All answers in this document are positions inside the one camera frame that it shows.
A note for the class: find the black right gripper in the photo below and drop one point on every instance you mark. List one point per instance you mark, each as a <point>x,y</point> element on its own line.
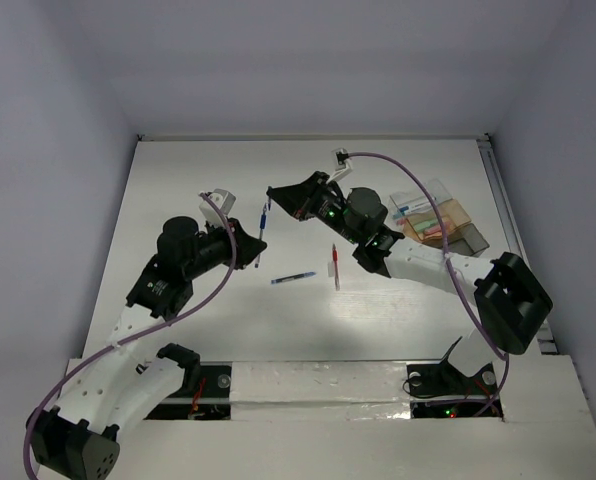
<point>301,198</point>

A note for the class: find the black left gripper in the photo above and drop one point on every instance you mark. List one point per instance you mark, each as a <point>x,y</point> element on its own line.
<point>247,247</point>

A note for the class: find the blue ballpoint pen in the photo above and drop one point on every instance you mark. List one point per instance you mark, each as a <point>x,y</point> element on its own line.
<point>263,219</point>

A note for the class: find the blue ink refill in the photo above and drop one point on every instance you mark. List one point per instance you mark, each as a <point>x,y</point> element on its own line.
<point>292,277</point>

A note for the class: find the red gel pen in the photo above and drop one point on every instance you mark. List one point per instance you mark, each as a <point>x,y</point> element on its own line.
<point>335,267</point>

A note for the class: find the white marker blue cap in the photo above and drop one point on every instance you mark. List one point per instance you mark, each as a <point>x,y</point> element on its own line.
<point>417,205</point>

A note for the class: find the green correction tape pen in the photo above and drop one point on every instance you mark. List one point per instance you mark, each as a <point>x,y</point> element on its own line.
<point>420,228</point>

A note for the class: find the orange highlighter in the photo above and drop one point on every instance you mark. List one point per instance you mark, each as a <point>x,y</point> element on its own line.
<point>437,230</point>

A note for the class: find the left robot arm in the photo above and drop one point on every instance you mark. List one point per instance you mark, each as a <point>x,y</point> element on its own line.
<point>80,432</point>

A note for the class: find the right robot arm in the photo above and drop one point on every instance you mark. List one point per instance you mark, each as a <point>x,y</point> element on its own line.
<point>508,300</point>

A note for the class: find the stationery organizer box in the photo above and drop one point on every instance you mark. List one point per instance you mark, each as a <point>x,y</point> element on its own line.
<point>465,239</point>

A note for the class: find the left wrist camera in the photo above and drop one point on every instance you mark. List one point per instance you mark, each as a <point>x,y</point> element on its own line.
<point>224,202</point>

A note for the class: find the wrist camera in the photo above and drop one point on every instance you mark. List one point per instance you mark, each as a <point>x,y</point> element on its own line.
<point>342,165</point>
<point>224,202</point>

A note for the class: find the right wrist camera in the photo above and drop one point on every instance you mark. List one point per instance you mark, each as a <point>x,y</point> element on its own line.
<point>342,165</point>

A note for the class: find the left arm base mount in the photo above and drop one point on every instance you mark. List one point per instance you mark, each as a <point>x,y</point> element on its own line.
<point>217,376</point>

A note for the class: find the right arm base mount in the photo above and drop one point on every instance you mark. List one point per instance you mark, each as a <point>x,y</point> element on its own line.
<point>441,379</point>

